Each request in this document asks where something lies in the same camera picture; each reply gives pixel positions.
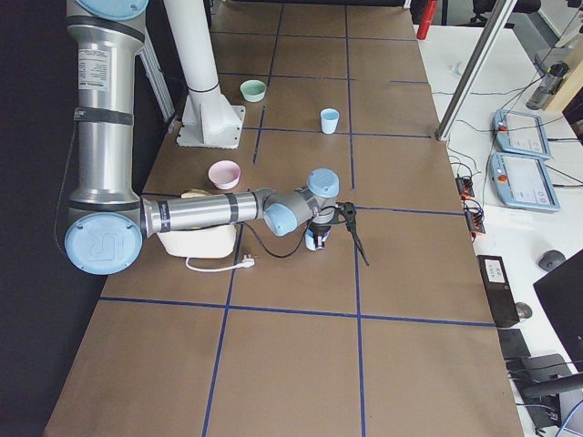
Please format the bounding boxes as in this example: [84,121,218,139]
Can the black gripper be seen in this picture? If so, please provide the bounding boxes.
[308,202,356,249]

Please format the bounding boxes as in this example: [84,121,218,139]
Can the light blue cup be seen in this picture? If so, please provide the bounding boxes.
[320,107,340,135]
[304,229,330,251]

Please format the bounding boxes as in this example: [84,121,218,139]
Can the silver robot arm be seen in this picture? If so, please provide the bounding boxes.
[65,1,356,275]

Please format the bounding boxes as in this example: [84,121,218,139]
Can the cream toaster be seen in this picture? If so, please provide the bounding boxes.
[157,225,237,259]

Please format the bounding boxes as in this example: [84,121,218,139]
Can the pink bowl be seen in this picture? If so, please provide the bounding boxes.
[208,160,241,190]

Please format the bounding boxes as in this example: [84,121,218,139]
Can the toast slice in toaster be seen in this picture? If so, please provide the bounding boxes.
[180,188,210,199]

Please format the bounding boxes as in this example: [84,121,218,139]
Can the orange black electronics module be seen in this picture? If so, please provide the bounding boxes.
[455,176,486,240]

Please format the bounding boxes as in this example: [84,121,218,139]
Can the mint green bowl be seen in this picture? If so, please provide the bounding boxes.
[240,79,267,103]

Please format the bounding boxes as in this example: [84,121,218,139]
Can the black power adapter box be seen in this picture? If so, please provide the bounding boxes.
[476,255,519,328]

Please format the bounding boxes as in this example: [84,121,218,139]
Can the lower teach pendant tablet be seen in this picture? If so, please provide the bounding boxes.
[489,152,560,212]

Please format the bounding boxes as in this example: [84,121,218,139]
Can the teach pendant tablet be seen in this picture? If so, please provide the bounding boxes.
[489,152,560,212]
[492,109,551,159]

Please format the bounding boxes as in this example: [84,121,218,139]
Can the upper teach pendant tablet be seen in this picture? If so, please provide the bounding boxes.
[492,109,551,159]

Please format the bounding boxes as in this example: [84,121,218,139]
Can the black computer mouse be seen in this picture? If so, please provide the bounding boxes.
[537,249,567,272]

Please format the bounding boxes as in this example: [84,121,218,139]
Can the black monitor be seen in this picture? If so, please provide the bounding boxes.
[534,252,583,371]

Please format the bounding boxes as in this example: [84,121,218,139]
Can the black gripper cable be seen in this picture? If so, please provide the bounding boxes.
[243,204,371,268]

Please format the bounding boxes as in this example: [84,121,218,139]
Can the white toaster power cord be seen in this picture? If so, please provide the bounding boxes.
[184,252,258,273]

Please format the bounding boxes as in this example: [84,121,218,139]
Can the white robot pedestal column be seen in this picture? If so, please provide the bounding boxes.
[164,0,246,149]

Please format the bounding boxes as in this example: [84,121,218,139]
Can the aluminium frame post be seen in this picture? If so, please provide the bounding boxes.
[435,0,517,141]

